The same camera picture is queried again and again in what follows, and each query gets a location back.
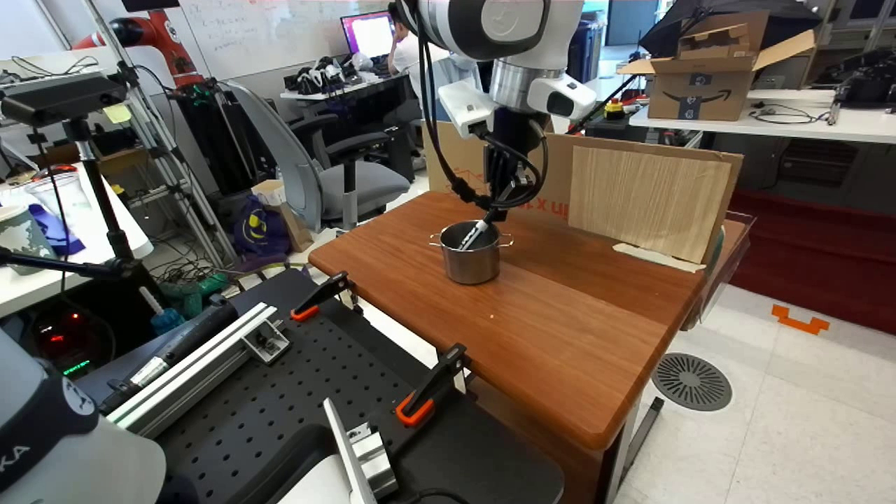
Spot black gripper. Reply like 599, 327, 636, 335
482, 103, 549, 229

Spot grey and navy robot base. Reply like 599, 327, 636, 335
0, 327, 167, 504

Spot small steel pot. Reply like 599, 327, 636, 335
427, 219, 517, 289

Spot light wooden panel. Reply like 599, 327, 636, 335
566, 137, 748, 268

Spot grey office chair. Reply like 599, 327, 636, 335
220, 79, 414, 236

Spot orange and black clamp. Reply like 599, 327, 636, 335
392, 341, 473, 431
287, 268, 358, 327

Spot lit computer monitor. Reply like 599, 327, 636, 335
339, 8, 400, 64

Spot open Amazon cardboard box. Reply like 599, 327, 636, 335
619, 5, 820, 124

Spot round metal floor drain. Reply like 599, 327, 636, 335
650, 349, 735, 414

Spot metal table leg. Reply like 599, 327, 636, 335
608, 394, 669, 501

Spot black perforated breadboard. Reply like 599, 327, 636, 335
151, 265, 568, 504

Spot white side table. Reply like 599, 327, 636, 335
627, 86, 896, 148

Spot black bar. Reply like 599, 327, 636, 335
74, 299, 239, 410

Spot red machine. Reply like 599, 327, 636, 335
109, 5, 207, 96

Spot blue object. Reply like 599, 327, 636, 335
24, 201, 88, 261

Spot white desk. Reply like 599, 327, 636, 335
0, 160, 155, 321

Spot black device with red lights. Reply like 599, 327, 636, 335
14, 299, 119, 377

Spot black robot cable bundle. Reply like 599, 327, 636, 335
405, 0, 550, 225

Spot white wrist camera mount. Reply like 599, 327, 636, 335
437, 79, 497, 144

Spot metal bracket with rod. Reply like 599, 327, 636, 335
318, 394, 400, 504

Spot coiled cable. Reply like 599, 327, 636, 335
748, 99, 844, 130

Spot metal wire shelf rack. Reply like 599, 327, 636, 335
115, 86, 239, 277

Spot aluminium extrusion rail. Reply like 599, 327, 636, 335
104, 299, 294, 438

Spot black camera tripod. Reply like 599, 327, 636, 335
0, 110, 158, 289

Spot black camera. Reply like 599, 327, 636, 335
0, 69, 129, 130

